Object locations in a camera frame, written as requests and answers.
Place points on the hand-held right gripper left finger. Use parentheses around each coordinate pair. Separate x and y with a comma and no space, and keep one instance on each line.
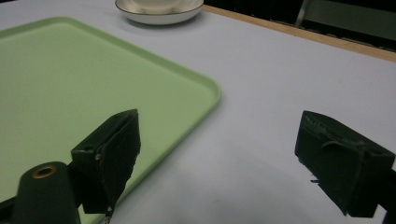
(106,161)

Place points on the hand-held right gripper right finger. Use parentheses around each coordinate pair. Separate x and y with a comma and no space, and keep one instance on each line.
(339,161)

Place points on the white ceramic bowl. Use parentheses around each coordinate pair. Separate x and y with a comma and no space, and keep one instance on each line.
(159,11)

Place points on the grey metal stand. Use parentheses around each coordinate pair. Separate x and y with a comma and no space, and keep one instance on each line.
(342,18)

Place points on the light green plastic tray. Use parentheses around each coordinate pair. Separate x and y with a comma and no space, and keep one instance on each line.
(77,93)

